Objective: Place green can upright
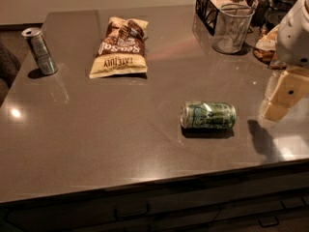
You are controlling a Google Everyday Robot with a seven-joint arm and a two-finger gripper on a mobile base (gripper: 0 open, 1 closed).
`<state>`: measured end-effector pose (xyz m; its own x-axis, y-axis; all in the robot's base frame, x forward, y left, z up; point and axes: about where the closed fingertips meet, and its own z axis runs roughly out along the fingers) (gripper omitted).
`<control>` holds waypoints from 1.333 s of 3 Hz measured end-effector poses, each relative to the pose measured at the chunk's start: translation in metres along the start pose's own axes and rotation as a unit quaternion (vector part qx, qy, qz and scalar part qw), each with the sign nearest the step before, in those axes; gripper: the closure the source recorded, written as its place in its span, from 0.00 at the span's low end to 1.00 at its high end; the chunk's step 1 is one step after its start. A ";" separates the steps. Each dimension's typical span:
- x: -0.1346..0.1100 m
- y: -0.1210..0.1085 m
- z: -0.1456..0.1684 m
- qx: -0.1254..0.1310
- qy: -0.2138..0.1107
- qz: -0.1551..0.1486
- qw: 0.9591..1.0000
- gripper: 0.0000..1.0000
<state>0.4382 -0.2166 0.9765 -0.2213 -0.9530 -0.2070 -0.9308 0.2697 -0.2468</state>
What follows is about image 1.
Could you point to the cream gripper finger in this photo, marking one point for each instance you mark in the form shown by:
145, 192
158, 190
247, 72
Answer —
284, 90

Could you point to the green soda can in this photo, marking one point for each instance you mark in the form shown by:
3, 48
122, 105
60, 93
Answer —
207, 115

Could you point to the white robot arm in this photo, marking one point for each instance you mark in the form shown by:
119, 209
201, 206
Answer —
292, 42

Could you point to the slim silver can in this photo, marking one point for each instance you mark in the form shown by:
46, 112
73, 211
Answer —
35, 39

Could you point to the snack jar with black lid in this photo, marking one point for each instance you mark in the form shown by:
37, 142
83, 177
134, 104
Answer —
265, 49

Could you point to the dark snack jar behind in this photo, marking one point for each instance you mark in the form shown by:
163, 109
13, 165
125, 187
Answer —
259, 0

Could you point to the brown chip bag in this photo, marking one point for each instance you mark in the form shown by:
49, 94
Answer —
123, 50

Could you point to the wire mesh cup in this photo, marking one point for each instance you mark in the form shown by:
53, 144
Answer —
231, 29

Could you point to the black wire napkin holder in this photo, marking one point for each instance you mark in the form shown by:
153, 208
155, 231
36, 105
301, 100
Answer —
208, 10

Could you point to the black drawer handle right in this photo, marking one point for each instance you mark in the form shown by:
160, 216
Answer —
267, 222

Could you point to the black drawer handle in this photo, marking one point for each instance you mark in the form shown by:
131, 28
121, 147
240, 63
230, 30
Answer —
131, 211
267, 222

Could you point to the black drawer handle left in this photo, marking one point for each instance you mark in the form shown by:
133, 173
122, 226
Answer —
131, 211

